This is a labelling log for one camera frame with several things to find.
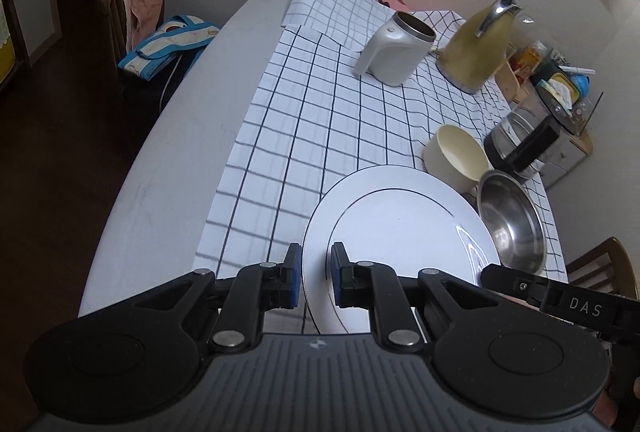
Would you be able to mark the stainless steel bowl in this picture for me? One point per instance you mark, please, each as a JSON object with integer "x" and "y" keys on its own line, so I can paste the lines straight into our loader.
{"x": 512, "y": 221}

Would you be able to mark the blue white bag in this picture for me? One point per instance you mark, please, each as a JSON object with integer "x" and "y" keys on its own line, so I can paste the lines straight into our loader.
{"x": 181, "y": 33}

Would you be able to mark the gold thermos jug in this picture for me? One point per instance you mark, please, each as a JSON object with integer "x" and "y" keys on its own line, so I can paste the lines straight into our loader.
{"x": 479, "y": 46}

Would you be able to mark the white mug with steel rim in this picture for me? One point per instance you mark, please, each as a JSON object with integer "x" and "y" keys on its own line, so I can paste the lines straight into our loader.
{"x": 396, "y": 49}

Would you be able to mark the white drawer cabinet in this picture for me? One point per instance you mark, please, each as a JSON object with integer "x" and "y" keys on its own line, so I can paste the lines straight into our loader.
{"x": 571, "y": 152}

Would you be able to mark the wooden chair right side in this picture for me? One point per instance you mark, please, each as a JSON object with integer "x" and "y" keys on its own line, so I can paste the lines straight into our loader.
{"x": 605, "y": 268}

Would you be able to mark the yellow tissue box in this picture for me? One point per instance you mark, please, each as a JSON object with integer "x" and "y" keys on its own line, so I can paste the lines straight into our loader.
{"x": 568, "y": 88}

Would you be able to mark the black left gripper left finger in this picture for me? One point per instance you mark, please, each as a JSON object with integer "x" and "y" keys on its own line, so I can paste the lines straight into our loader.
{"x": 256, "y": 289}

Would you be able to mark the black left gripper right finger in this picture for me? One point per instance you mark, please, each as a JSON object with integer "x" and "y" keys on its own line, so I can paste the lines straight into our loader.
{"x": 376, "y": 288}

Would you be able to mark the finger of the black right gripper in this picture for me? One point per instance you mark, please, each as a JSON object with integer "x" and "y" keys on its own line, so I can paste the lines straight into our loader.
{"x": 505, "y": 280}

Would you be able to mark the glass coffee pot black handle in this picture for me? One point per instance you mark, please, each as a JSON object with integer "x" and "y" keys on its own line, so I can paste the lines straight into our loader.
{"x": 521, "y": 142}

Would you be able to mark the white plate with dark rim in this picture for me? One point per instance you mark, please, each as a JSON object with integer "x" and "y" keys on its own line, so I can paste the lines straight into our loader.
{"x": 394, "y": 215}

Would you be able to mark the orange juice bottle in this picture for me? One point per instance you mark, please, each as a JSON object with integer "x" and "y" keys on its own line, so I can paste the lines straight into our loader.
{"x": 525, "y": 60}

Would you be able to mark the cream ceramic bowl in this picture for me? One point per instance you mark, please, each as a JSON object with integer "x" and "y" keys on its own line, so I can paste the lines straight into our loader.
{"x": 454, "y": 157}

